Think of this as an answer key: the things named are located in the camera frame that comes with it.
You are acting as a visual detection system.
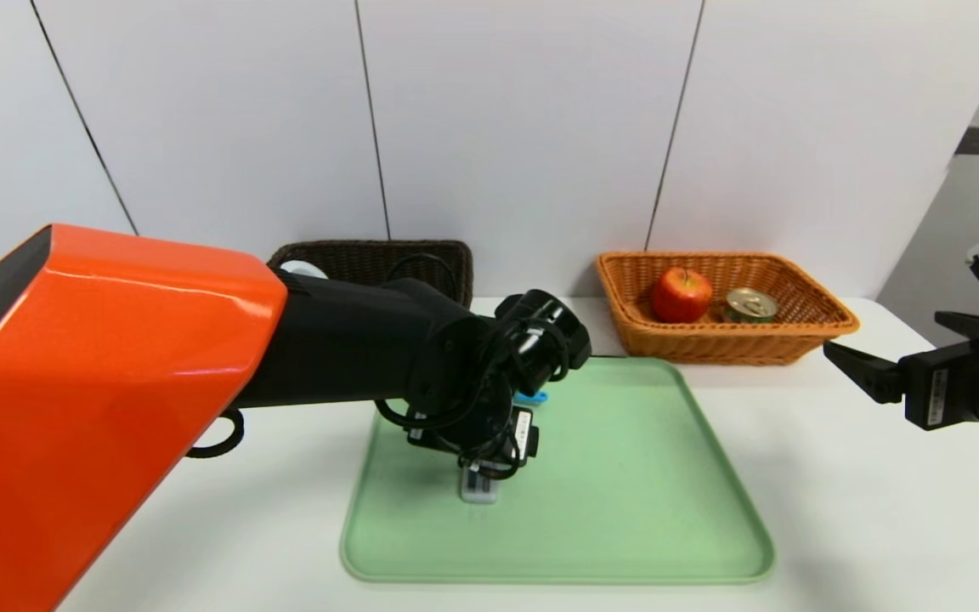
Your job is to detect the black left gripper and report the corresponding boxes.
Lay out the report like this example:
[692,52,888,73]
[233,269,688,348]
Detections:
[406,405,540,492]

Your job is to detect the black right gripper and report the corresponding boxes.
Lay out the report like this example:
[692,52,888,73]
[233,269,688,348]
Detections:
[823,310,979,446]

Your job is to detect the grey translucent pen case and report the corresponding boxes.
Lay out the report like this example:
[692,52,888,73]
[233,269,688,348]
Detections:
[461,467,501,504]

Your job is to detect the tin can with gold lid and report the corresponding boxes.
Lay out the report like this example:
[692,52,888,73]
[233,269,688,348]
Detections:
[725,287,779,325]

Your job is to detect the red apple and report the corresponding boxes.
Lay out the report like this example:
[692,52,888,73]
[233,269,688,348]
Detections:
[650,267,714,325]

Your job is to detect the orange wicker basket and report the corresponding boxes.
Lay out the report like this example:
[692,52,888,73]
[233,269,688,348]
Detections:
[597,252,860,367]

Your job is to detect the dark brown wicker basket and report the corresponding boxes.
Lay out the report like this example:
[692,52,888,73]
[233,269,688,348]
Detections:
[267,240,474,311]

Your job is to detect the light green plastic tray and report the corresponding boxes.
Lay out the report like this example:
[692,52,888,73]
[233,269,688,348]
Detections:
[339,356,777,586]

